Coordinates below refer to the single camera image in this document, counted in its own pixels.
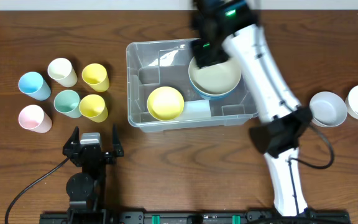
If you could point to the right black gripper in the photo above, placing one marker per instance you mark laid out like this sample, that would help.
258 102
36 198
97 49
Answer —
210 58

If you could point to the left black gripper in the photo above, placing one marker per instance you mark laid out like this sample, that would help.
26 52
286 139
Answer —
92 154

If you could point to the large beige bowl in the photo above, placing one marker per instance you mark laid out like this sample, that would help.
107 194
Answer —
217 79

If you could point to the dark blue bowl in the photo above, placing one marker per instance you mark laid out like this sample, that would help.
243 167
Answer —
195 88
212 97

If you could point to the yellow bowl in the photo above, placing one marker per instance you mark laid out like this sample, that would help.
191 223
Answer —
165 103

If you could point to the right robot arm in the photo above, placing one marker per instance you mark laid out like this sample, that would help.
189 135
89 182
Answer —
231 30

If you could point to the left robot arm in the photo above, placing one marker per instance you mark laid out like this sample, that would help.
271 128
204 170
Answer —
86 189

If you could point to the clear plastic storage container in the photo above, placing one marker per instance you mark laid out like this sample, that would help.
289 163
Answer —
154 64

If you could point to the lower yellow cup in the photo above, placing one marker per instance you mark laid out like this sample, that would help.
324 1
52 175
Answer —
94 108

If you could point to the yellow cup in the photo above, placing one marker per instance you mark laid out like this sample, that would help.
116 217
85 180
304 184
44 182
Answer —
94 108
96 76

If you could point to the mint green cup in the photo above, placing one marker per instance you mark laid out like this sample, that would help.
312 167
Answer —
67 103

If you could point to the pink cup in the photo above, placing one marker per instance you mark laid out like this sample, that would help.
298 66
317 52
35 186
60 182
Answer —
34 118

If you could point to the upper yellow cup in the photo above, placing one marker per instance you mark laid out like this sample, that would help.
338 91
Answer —
96 76

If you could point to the cream white cup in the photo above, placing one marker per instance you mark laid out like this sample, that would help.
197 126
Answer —
62 71

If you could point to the light blue cup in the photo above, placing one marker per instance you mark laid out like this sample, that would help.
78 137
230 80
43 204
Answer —
34 85

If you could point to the light grey bowl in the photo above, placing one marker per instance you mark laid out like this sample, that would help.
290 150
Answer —
328 109

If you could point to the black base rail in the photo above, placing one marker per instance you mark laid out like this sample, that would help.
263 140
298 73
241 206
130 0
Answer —
256 216

